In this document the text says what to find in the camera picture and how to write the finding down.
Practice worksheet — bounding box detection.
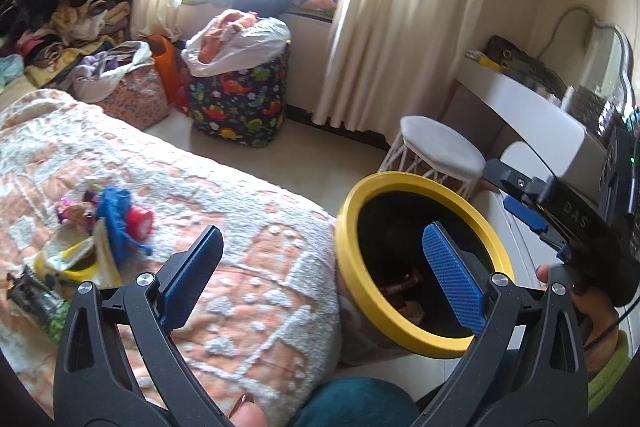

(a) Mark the purple snack wrapper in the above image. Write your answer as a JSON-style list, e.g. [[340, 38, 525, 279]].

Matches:
[[54, 189, 103, 225]]

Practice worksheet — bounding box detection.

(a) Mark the orange garment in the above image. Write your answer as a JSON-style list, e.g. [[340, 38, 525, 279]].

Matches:
[[200, 9, 258, 62]]

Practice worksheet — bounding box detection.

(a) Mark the dark bag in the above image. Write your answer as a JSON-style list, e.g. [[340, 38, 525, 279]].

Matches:
[[482, 35, 568, 92]]

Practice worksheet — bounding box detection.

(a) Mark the black mesh organizer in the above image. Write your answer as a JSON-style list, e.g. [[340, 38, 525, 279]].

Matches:
[[560, 84, 626, 148]]

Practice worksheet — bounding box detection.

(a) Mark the yellow rim trash bin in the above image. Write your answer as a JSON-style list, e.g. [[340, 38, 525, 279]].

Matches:
[[334, 172, 516, 365]]

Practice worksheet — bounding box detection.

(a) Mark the large white plastic bag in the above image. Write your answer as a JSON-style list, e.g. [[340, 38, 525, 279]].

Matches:
[[181, 9, 292, 78]]

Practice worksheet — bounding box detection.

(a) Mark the white desk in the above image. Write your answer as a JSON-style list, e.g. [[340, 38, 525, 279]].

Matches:
[[442, 57, 608, 188]]

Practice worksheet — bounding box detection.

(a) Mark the person's left hand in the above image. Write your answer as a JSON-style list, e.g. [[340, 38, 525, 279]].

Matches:
[[231, 394, 268, 427]]

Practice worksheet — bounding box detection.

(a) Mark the grey curved cable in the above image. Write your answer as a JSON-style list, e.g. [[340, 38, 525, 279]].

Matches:
[[537, 5, 606, 58]]

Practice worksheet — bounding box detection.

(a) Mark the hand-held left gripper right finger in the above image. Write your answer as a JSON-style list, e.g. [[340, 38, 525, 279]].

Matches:
[[420, 222, 588, 427]]

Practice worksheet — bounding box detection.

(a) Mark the wavy frame mirror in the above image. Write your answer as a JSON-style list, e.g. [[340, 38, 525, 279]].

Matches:
[[582, 22, 640, 108]]

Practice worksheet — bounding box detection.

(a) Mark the beige bed sheet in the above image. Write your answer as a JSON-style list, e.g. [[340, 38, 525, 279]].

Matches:
[[0, 74, 41, 112]]

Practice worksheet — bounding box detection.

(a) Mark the pink floral bag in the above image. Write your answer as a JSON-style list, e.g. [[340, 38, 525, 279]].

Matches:
[[97, 62, 171, 131]]

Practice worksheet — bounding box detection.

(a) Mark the wide cream curtain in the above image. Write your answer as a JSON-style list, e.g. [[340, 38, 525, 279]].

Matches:
[[312, 0, 501, 130]]

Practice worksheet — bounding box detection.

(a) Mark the dinosaur print laundry basket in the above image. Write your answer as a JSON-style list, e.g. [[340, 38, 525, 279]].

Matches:
[[187, 42, 292, 148]]

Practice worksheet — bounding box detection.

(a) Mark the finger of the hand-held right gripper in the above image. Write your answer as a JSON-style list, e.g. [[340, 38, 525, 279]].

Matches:
[[502, 196, 572, 259], [484, 158, 557, 208]]

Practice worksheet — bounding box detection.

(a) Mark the white round stool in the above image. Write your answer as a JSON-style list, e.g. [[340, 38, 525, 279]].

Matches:
[[377, 115, 487, 202]]

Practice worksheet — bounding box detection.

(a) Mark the lilac white garment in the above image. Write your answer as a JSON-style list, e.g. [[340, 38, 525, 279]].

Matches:
[[72, 41, 156, 102]]

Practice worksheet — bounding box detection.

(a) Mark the person's teal trouser leg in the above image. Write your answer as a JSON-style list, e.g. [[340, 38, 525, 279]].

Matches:
[[290, 377, 421, 427]]

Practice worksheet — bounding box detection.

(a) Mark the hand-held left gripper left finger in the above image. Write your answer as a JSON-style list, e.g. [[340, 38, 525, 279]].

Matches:
[[52, 224, 236, 427]]

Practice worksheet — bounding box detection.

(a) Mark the person's right hand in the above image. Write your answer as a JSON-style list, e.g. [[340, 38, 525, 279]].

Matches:
[[535, 264, 623, 378]]

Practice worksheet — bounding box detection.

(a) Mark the pile of clothes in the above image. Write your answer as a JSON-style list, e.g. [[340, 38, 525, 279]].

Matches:
[[0, 0, 136, 88]]

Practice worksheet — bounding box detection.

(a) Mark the orange bag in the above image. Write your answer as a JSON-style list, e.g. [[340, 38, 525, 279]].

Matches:
[[147, 34, 191, 118]]

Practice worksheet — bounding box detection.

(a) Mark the blue plastic bag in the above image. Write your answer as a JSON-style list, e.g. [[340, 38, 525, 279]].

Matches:
[[94, 187, 151, 268]]

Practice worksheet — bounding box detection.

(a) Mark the small yellow box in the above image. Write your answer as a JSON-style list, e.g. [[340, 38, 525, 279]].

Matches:
[[465, 49, 503, 72]]

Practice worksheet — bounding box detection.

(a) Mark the dark green snack packet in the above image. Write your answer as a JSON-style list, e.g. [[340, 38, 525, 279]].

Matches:
[[6, 269, 71, 340]]

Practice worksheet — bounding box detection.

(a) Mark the orange white tufted blanket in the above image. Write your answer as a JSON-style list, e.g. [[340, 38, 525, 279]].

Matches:
[[0, 89, 343, 427]]

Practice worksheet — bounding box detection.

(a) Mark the person's right forearm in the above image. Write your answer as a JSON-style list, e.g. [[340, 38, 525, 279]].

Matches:
[[586, 332, 633, 418]]

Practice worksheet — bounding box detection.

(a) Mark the yellow white packet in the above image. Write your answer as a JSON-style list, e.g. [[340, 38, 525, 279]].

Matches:
[[25, 227, 123, 288]]

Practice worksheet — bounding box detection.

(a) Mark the red printed snack container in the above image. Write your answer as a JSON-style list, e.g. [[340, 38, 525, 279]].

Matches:
[[124, 205, 154, 239]]

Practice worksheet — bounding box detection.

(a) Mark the light blue garment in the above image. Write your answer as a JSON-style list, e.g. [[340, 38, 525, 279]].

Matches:
[[0, 56, 25, 88]]

